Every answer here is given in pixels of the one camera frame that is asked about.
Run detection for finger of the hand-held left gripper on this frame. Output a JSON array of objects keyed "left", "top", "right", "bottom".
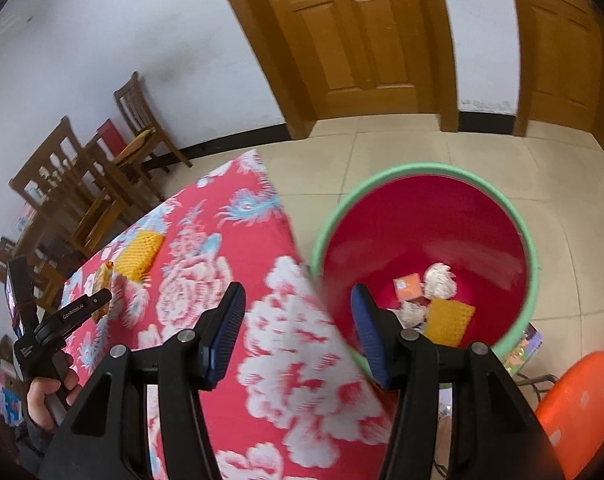
[{"left": 80, "top": 288, "right": 113, "bottom": 317}]

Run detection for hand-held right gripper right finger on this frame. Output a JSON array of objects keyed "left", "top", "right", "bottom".
[{"left": 351, "top": 284, "right": 565, "bottom": 480}]

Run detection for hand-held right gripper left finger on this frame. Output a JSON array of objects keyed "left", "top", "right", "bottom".
[{"left": 38, "top": 281, "right": 247, "bottom": 480}]

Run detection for orange snack packet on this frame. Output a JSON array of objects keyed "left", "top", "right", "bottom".
[{"left": 92, "top": 261, "right": 116, "bottom": 323}]

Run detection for cream paper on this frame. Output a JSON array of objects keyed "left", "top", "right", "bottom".
[
  {"left": 392, "top": 301, "right": 429, "bottom": 330},
  {"left": 422, "top": 262, "right": 458, "bottom": 301}
]

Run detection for orange cardboard box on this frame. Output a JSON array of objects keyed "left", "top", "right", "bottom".
[{"left": 393, "top": 272, "right": 427, "bottom": 306}]

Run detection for yellow foam fruit net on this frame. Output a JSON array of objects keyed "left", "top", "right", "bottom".
[
  {"left": 424, "top": 300, "right": 476, "bottom": 347},
  {"left": 114, "top": 230, "right": 165, "bottom": 281}
]

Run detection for red bucket with green rim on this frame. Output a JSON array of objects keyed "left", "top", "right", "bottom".
[{"left": 309, "top": 162, "right": 539, "bottom": 386}]

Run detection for person's left hand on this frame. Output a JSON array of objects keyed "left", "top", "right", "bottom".
[{"left": 26, "top": 352, "right": 81, "bottom": 432}]

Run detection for red floral tablecloth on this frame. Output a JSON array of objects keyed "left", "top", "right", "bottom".
[{"left": 59, "top": 150, "right": 397, "bottom": 480}]

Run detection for colourful printed boxes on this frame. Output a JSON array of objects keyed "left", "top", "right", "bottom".
[{"left": 0, "top": 352, "right": 26, "bottom": 428}]

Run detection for wooden slat-back chair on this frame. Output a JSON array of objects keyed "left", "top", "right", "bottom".
[
  {"left": 0, "top": 237, "right": 65, "bottom": 311},
  {"left": 113, "top": 71, "right": 193, "bottom": 176},
  {"left": 9, "top": 116, "right": 132, "bottom": 256}
]

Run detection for colourful picture book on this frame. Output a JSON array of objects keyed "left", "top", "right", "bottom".
[{"left": 502, "top": 322, "right": 544, "bottom": 376}]

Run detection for yellow brown seat cushion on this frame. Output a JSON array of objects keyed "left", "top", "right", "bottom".
[{"left": 112, "top": 129, "right": 157, "bottom": 163}]

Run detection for red flat box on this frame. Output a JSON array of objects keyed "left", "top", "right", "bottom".
[{"left": 96, "top": 119, "right": 125, "bottom": 153}]

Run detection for orange plastic stool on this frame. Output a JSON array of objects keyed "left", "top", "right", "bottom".
[{"left": 534, "top": 351, "right": 604, "bottom": 480}]

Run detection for wooden panel door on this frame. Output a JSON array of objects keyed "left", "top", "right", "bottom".
[
  {"left": 207, "top": 0, "right": 458, "bottom": 141},
  {"left": 504, "top": 0, "right": 604, "bottom": 156}
]

